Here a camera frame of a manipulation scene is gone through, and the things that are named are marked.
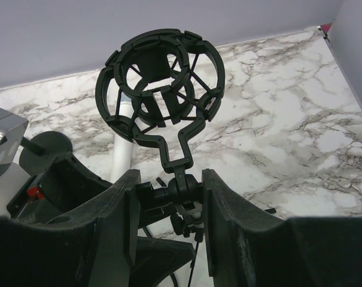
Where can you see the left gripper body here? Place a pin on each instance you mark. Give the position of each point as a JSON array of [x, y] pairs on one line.
[[29, 203]]

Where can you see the black round-base mic stand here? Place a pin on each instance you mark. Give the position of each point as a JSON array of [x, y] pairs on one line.
[[38, 152]]

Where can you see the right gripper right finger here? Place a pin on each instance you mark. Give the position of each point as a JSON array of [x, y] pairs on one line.
[[247, 246]]

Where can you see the black tripod shock-mount stand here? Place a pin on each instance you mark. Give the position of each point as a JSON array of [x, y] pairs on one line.
[[175, 81]]

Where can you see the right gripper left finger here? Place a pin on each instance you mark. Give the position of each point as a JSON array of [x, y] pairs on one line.
[[91, 245]]

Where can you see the white microphone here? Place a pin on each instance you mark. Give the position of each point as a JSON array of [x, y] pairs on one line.
[[122, 149]]

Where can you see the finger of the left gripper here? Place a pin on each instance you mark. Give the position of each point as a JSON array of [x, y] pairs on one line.
[[67, 183], [157, 259]]

